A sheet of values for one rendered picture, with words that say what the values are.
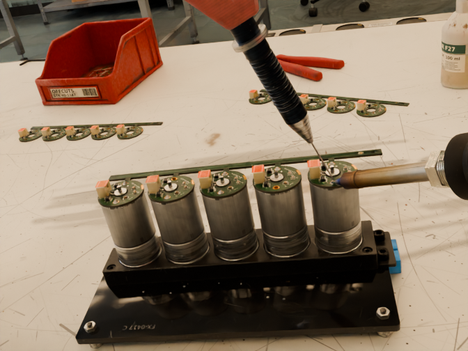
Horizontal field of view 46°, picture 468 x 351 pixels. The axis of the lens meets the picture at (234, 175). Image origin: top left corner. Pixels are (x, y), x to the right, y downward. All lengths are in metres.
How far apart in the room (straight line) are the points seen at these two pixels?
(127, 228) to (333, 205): 0.11
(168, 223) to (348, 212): 0.09
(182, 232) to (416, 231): 0.14
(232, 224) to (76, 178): 0.22
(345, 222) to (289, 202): 0.03
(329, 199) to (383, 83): 0.28
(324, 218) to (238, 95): 0.30
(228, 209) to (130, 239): 0.06
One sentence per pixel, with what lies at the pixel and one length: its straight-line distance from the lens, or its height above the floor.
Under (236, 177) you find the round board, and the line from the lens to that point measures 0.28.
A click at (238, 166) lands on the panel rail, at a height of 0.81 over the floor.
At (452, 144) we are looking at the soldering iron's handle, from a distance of 0.21.
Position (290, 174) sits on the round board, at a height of 0.81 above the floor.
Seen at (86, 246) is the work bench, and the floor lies 0.75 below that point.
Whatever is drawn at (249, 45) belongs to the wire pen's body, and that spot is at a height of 0.89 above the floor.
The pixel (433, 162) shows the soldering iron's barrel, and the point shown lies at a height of 0.84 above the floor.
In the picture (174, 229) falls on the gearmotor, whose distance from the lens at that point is 0.29.
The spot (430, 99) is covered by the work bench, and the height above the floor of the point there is 0.75.
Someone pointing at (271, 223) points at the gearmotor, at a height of 0.79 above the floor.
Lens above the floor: 0.95
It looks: 30 degrees down
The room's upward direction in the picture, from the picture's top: 11 degrees counter-clockwise
